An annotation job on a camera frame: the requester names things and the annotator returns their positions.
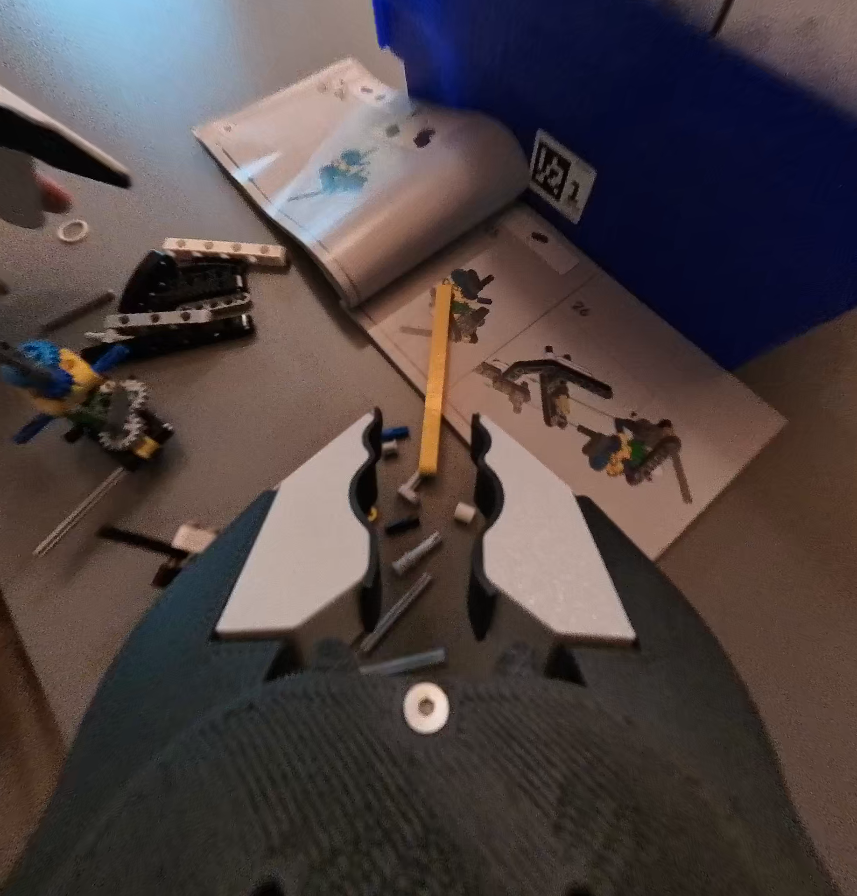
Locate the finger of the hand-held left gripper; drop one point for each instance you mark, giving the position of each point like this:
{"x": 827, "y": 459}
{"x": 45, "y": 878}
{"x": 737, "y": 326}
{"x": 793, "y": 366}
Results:
{"x": 22, "y": 120}
{"x": 5, "y": 185}

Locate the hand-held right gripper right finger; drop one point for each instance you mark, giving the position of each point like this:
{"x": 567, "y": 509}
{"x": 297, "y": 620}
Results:
{"x": 554, "y": 560}

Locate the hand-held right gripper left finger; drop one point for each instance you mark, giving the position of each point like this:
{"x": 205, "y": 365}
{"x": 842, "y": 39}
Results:
{"x": 309, "y": 539}

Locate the lego assembly with blue gear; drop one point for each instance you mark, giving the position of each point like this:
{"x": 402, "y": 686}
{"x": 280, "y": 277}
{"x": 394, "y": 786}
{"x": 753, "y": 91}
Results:
{"x": 71, "y": 392}

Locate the scattered small lego pieces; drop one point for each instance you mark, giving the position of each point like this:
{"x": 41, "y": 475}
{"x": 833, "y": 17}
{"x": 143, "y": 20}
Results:
{"x": 463, "y": 512}

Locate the grey lego axle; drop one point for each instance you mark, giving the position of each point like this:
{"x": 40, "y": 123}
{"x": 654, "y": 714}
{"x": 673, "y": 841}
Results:
{"x": 397, "y": 612}
{"x": 404, "y": 661}

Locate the small black lego assembly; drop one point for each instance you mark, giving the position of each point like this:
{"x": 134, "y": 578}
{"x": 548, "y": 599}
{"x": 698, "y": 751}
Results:
{"x": 194, "y": 537}

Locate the dark lego axle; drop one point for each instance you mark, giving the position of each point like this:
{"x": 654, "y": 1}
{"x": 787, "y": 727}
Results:
{"x": 78, "y": 311}

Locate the long yellow lego beam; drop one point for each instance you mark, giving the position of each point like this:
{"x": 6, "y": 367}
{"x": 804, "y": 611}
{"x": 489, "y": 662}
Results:
{"x": 435, "y": 378}

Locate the pile of black lego beams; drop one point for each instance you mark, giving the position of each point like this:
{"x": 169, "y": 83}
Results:
{"x": 183, "y": 287}

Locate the long pale lego axle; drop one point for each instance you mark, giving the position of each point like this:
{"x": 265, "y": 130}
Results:
{"x": 85, "y": 509}

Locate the white lego beam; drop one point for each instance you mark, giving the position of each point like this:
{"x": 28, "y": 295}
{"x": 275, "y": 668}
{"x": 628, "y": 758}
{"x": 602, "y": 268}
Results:
{"x": 225, "y": 253}

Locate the lego instruction booklet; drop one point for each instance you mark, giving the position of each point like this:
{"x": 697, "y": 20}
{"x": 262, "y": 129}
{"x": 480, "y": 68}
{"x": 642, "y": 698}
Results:
{"x": 414, "y": 210}

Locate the blue plastic bin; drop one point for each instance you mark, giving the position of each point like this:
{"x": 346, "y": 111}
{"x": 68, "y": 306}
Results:
{"x": 680, "y": 210}

